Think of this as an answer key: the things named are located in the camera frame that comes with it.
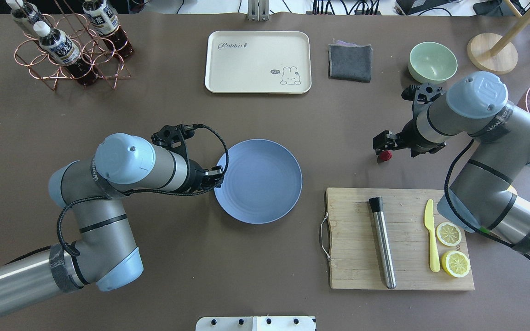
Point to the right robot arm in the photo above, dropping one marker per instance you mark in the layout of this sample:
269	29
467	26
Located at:
478	199

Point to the blue round plate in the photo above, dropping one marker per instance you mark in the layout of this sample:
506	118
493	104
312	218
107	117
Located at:
262	184

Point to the lemon half slice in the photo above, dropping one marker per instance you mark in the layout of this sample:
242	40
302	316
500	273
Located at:
455	263
448	234

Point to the copper wire bottle rack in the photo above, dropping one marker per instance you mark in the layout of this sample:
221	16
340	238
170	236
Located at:
83	47

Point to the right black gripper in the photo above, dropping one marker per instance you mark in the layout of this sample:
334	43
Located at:
409	136

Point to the cream rabbit tray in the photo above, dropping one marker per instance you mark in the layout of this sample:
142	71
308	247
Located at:
258	62

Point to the grey folded cloth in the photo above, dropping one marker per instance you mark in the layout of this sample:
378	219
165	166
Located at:
351	62

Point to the wooden stand round base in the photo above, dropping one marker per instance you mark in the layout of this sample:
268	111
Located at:
495	53

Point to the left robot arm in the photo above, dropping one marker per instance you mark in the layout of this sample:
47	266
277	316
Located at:
95	241

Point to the bamboo cutting board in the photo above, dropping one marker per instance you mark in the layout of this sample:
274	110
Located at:
354	261

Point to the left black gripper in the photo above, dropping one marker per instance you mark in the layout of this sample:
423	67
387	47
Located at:
195	177

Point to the green bowl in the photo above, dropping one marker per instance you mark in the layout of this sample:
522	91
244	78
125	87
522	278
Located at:
431	62

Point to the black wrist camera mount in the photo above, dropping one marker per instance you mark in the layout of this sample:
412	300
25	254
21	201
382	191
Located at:
173	138

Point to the aluminium frame post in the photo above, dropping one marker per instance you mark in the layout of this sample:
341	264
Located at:
258	10

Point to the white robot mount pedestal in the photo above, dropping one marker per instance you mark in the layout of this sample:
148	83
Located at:
257	323

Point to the red strawberry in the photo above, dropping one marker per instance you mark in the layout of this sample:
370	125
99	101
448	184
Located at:
384	156

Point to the yellow plastic knife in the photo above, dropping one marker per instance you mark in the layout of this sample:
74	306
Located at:
429	223

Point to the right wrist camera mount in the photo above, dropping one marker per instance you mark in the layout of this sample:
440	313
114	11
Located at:
421	95

